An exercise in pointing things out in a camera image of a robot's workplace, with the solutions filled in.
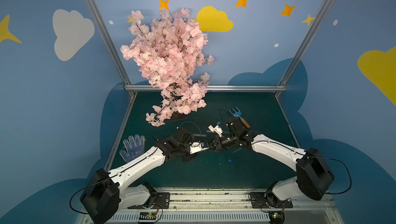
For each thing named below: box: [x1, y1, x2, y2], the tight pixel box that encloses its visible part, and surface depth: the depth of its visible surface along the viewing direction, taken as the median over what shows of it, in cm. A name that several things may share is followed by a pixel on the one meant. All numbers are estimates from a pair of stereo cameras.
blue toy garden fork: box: [228, 106, 251, 130], surface depth 109 cm
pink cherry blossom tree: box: [120, 7, 214, 127], surface depth 72 cm
